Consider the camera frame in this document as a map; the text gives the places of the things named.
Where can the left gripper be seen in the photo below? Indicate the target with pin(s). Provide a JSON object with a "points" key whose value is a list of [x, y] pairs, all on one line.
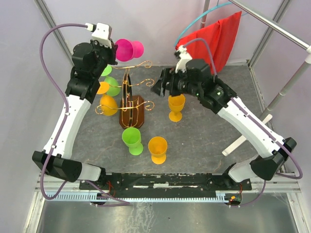
{"points": [[112, 50]]}

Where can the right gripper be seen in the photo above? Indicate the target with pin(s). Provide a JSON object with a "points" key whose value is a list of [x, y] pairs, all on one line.
{"points": [[167, 75]]}

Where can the pink plastic goblet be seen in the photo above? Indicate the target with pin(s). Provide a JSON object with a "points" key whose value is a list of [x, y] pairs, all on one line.
{"points": [[128, 50]]}

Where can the orange plastic goblet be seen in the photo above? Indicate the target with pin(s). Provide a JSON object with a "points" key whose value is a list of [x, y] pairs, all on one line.
{"points": [[176, 105], [107, 105], [157, 147]]}

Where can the green plastic goblet back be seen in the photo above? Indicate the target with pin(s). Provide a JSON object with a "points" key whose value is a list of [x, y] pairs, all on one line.
{"points": [[114, 88]]}

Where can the green plastic goblet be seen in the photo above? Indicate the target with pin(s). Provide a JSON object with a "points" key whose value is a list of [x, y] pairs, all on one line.
{"points": [[114, 88], [132, 139]]}

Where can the orange plastic goblet front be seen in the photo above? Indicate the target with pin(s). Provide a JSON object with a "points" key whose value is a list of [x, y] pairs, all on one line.
{"points": [[157, 147]]}

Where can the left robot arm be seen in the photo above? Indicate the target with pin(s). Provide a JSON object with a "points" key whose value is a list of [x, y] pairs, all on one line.
{"points": [[90, 59]]}

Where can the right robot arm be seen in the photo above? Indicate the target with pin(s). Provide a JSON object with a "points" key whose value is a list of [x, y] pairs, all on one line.
{"points": [[196, 80]]}

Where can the green plastic goblet front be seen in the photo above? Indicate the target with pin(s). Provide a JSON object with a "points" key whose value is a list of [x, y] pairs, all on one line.
{"points": [[132, 139]]}

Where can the red cloth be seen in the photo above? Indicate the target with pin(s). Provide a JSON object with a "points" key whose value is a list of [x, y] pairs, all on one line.
{"points": [[220, 37]]}

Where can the teal hoop tube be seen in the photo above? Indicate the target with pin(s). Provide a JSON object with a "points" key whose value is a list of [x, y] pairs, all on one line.
{"points": [[192, 21]]}

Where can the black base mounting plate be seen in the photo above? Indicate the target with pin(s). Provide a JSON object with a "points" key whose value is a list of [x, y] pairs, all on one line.
{"points": [[169, 185]]}

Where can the white metal stand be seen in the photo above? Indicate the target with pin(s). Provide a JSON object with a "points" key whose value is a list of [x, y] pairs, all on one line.
{"points": [[274, 39]]}

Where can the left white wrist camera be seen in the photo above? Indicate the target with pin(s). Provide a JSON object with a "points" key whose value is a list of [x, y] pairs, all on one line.
{"points": [[100, 32]]}

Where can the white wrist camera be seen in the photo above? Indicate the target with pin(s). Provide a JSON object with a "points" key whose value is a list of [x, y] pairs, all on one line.
{"points": [[183, 57], [100, 32]]}

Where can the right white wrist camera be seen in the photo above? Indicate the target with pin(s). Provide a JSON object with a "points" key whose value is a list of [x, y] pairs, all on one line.
{"points": [[183, 57]]}

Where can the gold wire wine glass rack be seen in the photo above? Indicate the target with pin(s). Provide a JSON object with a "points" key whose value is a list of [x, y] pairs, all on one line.
{"points": [[132, 107]]}

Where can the grey cable duct strip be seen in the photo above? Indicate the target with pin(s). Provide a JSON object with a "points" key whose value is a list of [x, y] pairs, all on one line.
{"points": [[97, 197]]}

